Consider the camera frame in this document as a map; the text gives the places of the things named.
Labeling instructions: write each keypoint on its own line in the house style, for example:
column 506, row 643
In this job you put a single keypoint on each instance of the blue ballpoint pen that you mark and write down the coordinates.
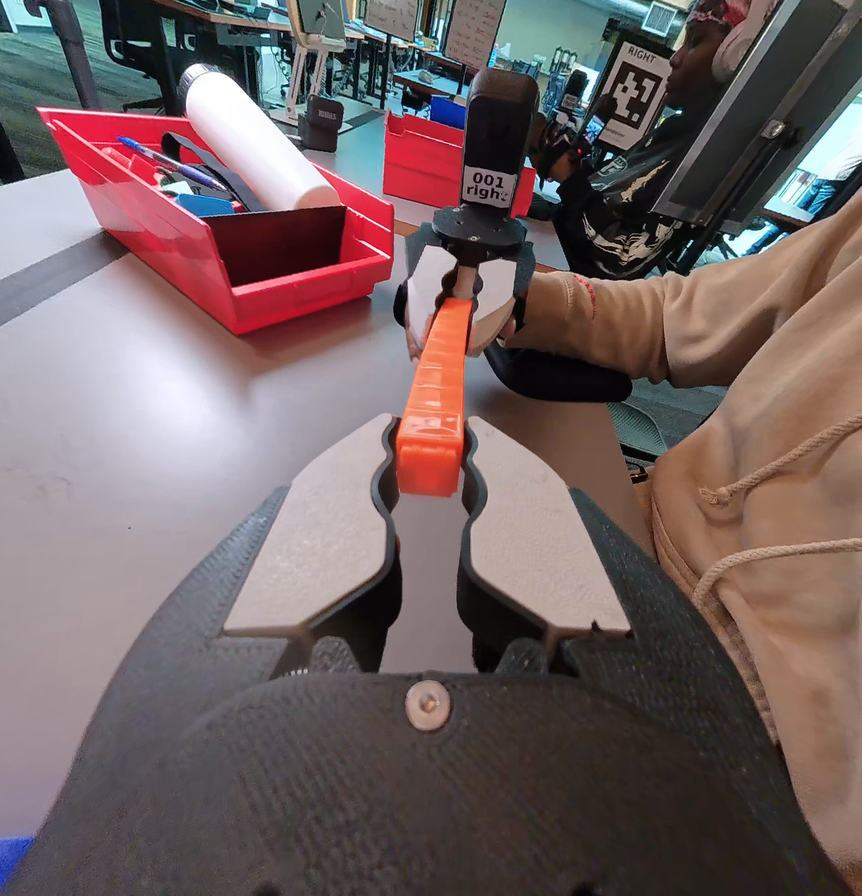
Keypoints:
column 172, row 166

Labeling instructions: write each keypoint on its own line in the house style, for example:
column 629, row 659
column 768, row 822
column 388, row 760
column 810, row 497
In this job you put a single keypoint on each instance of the black pole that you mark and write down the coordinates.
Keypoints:
column 67, row 49

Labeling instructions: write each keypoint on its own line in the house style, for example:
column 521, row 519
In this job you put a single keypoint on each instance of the black box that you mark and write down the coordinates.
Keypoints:
column 322, row 122

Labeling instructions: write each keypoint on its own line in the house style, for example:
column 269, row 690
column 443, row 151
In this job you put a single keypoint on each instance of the black chair armrest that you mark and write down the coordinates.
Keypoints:
column 557, row 374

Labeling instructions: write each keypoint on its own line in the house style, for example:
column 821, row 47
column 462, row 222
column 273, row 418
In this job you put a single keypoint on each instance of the teal mesh chair seat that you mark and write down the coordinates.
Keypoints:
column 641, row 427

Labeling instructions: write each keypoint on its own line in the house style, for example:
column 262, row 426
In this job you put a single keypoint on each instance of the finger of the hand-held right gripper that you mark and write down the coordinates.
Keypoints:
column 427, row 294
column 497, row 301

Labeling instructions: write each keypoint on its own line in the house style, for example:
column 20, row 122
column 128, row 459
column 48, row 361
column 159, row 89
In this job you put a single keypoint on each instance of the grey framed monitor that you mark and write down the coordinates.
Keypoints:
column 767, row 105

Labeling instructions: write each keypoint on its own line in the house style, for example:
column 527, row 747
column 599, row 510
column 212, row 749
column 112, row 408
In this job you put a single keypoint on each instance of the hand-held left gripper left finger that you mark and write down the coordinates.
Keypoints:
column 312, row 553

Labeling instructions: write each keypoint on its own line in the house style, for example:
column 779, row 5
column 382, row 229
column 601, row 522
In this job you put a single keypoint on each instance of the white cylindrical bottle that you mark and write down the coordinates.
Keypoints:
column 252, row 140

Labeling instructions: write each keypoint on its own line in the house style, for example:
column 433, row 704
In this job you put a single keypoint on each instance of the blue plastic bin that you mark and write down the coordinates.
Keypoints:
column 446, row 112
column 4, row 868

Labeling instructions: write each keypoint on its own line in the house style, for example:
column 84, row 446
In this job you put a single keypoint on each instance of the red plastic bin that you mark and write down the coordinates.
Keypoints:
column 417, row 168
column 186, row 245

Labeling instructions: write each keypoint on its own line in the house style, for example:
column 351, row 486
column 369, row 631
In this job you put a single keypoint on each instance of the person's right forearm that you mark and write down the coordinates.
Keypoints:
column 599, row 329

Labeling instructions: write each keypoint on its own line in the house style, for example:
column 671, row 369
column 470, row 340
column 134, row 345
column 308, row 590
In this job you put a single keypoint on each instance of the green plastic piece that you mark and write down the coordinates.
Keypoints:
column 173, row 187

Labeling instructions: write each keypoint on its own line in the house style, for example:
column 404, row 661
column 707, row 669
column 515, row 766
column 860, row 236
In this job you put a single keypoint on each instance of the whiteboard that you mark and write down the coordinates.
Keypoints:
column 389, row 17
column 476, row 31

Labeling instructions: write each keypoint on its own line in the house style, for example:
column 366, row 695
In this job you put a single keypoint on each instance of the black bin divider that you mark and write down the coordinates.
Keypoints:
column 277, row 245

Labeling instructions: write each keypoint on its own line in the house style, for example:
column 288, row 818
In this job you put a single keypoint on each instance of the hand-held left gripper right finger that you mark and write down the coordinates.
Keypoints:
column 543, row 553

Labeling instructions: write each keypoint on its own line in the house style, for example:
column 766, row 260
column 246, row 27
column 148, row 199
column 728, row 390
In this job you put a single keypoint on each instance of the orange segmented plastic bar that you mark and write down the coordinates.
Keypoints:
column 431, row 420

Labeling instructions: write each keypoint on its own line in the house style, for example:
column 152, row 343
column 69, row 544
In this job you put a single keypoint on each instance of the printed marker board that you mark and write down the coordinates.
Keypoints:
column 637, row 91

